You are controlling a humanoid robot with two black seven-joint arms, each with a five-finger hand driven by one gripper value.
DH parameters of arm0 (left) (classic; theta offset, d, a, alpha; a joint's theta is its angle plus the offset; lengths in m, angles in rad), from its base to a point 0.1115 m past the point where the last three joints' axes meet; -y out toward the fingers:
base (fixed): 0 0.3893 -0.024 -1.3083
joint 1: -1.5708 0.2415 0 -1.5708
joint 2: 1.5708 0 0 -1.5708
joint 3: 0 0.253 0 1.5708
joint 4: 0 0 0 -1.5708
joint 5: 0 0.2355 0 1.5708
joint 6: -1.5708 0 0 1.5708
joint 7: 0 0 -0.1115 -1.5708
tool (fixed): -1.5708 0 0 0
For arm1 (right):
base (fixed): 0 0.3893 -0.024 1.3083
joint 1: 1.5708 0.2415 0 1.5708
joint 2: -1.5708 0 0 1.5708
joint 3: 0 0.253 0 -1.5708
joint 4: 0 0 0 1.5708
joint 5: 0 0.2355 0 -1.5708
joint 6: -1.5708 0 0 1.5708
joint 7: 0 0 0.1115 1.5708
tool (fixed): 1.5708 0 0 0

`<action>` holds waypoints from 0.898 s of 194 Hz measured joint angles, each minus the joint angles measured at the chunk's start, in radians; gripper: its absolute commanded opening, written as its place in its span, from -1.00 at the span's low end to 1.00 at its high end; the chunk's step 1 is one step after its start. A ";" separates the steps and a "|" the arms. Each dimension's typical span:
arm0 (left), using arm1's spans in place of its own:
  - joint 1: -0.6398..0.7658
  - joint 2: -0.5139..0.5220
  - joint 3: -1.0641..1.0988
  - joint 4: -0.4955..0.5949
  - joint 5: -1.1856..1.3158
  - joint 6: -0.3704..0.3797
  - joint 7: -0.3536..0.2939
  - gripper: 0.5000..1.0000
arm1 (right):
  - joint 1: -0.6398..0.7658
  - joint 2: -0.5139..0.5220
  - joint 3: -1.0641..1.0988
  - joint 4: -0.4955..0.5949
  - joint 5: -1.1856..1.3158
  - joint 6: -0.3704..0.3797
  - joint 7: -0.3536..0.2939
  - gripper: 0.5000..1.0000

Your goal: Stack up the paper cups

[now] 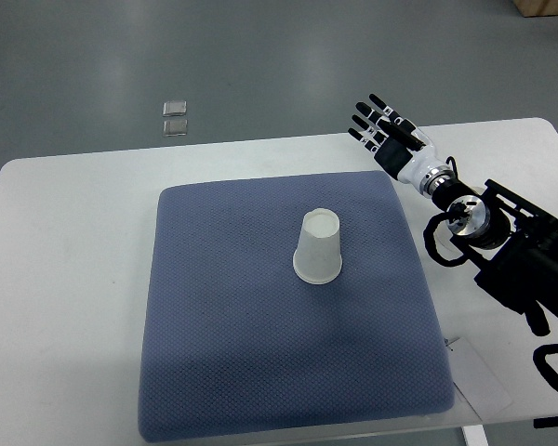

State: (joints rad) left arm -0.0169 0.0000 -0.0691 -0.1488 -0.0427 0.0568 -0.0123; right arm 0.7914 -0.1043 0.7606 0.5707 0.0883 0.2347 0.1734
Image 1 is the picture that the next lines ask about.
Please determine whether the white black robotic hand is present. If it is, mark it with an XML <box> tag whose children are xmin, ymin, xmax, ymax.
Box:
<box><xmin>348</xmin><ymin>94</ymin><xmax>448</xmax><ymax>194</ymax></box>

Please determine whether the white paper cup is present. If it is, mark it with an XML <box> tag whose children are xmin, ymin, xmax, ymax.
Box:
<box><xmin>435</xmin><ymin>187</ymin><xmax>490</xmax><ymax>257</ymax></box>
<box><xmin>292</xmin><ymin>208</ymin><xmax>342</xmax><ymax>285</ymax></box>

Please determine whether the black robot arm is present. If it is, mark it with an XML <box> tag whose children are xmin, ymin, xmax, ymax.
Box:
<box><xmin>348</xmin><ymin>95</ymin><xmax>558</xmax><ymax>336</ymax></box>

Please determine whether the white paper cup on mat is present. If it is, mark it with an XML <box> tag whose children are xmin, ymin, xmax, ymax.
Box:
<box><xmin>292</xmin><ymin>208</ymin><xmax>342</xmax><ymax>285</ymax></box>

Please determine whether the wooden box corner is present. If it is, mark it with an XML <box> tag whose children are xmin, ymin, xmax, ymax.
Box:
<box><xmin>512</xmin><ymin>0</ymin><xmax>558</xmax><ymax>18</ymax></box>

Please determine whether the upper metal floor plate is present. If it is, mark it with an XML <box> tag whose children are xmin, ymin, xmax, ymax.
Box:
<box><xmin>163</xmin><ymin>99</ymin><xmax>187</xmax><ymax>117</ymax></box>

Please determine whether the blue textured cushion mat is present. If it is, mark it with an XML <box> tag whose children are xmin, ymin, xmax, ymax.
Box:
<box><xmin>139</xmin><ymin>171</ymin><xmax>455</xmax><ymax>442</ymax></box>

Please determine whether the white paper tag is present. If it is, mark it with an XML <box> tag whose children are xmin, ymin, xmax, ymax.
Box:
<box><xmin>446</xmin><ymin>337</ymin><xmax>513</xmax><ymax>421</ymax></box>

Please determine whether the white table leg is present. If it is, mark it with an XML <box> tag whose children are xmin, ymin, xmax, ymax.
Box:
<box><xmin>461</xmin><ymin>425</ymin><xmax>489</xmax><ymax>446</ymax></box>

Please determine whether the black table control panel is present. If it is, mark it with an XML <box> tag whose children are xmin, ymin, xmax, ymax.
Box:
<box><xmin>533</xmin><ymin>416</ymin><xmax>558</xmax><ymax>429</ymax></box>

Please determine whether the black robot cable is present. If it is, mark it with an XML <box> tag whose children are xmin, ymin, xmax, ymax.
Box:
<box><xmin>421</xmin><ymin>155</ymin><xmax>558</xmax><ymax>404</ymax></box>

